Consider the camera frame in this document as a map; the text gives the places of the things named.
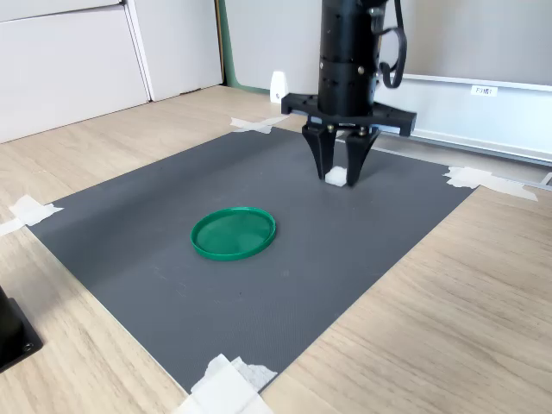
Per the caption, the white cabinet panel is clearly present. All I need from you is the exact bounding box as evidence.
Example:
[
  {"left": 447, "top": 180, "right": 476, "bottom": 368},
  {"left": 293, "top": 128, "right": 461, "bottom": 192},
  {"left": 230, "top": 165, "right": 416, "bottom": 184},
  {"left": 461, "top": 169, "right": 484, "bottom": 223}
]
[
  {"left": 0, "top": 0, "right": 153, "bottom": 144},
  {"left": 124, "top": 0, "right": 225, "bottom": 103}
]

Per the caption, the white tape strip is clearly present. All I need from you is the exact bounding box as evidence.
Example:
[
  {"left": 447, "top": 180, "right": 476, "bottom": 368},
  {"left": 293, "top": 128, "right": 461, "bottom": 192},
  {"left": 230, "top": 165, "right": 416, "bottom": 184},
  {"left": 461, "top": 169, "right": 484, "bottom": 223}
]
[
  {"left": 478, "top": 175, "right": 539, "bottom": 203},
  {"left": 442, "top": 166, "right": 493, "bottom": 190},
  {"left": 229, "top": 116, "right": 274, "bottom": 135},
  {"left": 0, "top": 217, "right": 25, "bottom": 237},
  {"left": 232, "top": 356, "right": 279, "bottom": 392},
  {"left": 8, "top": 194, "right": 65, "bottom": 228},
  {"left": 171, "top": 353, "right": 275, "bottom": 414},
  {"left": 240, "top": 114, "right": 291, "bottom": 133}
]

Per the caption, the small white bracket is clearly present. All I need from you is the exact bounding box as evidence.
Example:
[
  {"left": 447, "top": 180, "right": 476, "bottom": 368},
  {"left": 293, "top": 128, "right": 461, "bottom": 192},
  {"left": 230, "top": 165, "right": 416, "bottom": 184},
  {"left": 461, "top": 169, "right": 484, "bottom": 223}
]
[{"left": 269, "top": 71, "right": 291, "bottom": 104}]

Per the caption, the dark grey mat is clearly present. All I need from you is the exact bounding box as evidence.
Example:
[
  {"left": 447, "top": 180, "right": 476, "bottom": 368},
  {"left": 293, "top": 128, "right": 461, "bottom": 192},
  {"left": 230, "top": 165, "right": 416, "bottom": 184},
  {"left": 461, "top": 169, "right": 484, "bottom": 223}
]
[{"left": 26, "top": 126, "right": 482, "bottom": 394}]

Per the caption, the silver cable duct with sockets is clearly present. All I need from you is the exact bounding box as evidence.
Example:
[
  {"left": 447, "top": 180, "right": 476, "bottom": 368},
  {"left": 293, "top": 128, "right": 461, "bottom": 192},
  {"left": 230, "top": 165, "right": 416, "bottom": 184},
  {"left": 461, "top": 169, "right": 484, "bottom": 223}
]
[{"left": 373, "top": 72, "right": 552, "bottom": 191}]

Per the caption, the small white plastic terminal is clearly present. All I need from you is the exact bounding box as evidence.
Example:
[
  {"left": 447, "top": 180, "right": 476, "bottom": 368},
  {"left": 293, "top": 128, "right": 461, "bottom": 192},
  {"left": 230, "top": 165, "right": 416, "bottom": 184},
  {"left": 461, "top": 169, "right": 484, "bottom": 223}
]
[{"left": 324, "top": 166, "right": 349, "bottom": 187}]

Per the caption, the black camera cable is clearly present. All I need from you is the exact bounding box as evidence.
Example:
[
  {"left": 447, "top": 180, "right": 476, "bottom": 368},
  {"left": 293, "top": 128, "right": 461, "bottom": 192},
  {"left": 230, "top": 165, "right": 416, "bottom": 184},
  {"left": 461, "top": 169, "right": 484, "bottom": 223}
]
[{"left": 370, "top": 0, "right": 409, "bottom": 91}]

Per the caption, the green partition edge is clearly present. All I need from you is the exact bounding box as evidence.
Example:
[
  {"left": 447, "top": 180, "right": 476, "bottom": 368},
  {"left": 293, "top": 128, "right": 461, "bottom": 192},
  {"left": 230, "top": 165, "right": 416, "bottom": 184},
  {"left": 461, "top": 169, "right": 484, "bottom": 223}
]
[{"left": 215, "top": 0, "right": 272, "bottom": 95}]

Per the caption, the round green lid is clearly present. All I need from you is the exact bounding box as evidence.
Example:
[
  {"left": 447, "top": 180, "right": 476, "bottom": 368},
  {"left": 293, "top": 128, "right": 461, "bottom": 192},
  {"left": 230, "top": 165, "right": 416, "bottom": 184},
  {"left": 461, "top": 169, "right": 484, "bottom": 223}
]
[{"left": 190, "top": 207, "right": 277, "bottom": 262}]

